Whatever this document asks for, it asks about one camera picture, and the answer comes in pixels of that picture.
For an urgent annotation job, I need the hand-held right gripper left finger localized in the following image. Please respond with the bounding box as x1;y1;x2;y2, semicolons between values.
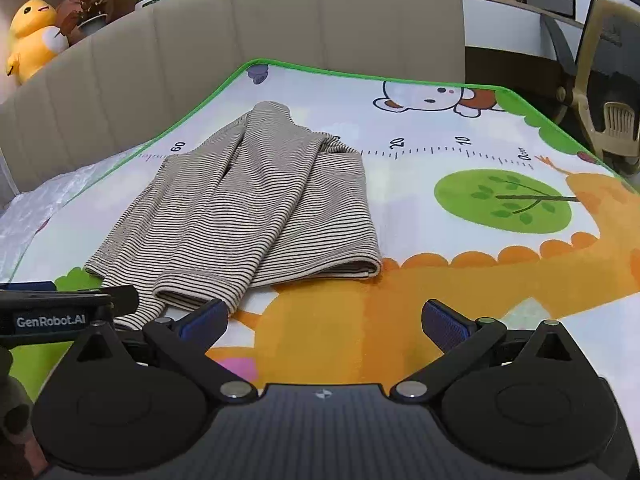
72;297;258;406

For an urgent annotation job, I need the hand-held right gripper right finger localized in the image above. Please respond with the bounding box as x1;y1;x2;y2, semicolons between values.
387;299;577;403

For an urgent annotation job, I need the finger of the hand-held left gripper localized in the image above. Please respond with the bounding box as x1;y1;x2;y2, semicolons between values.
0;281;57;294
100;285;140;332

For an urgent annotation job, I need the brown striped shirt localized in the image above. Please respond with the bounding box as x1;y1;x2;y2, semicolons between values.
84;101;385;332

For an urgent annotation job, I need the person's left hand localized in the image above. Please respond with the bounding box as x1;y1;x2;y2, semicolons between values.
0;346;35;480

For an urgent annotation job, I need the white bed sheet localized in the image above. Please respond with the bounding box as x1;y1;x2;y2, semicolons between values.
0;150;151;283

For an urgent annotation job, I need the printed cartoon play mat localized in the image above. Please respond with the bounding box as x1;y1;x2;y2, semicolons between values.
0;58;640;406

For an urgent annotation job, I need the yellow plush duck toy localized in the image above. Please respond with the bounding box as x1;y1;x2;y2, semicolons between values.
5;0;71;86

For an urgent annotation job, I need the beige padded headboard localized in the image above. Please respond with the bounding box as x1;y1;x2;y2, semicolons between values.
0;0;467;196

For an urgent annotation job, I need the red-leaf potted plant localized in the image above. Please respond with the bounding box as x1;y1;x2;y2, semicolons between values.
55;0;115;38

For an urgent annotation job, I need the white desk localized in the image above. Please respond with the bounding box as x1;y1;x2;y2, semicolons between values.
461;0;586;59

